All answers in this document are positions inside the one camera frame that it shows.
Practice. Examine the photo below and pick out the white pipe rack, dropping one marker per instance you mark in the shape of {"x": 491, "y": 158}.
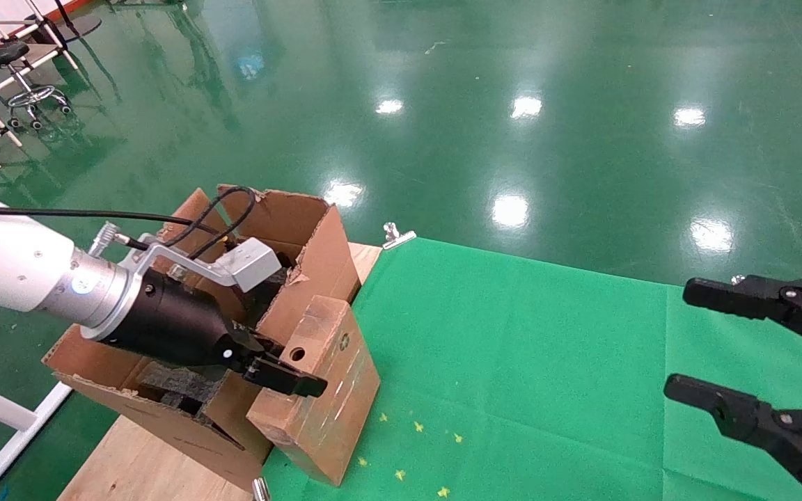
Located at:
{"x": 8, "y": 129}

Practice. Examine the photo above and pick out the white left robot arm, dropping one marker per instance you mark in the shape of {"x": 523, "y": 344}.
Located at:
{"x": 4, "y": 264}

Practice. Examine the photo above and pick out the small brown cardboard box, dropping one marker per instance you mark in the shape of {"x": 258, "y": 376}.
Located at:
{"x": 331, "y": 410}

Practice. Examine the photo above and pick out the large open cardboard carton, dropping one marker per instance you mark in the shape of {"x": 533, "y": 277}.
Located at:
{"x": 324, "y": 257}

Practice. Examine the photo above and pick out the green table cloth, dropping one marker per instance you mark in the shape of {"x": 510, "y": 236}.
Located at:
{"x": 512, "y": 362}
{"x": 721, "y": 348}

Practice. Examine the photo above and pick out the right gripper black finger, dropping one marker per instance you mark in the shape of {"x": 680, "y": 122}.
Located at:
{"x": 791, "y": 438}
{"x": 770, "y": 299}

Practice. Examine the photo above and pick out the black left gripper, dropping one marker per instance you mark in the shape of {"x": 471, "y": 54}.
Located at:
{"x": 171, "y": 320}

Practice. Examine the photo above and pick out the black round stand base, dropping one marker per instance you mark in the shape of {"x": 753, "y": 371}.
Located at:
{"x": 79, "y": 28}

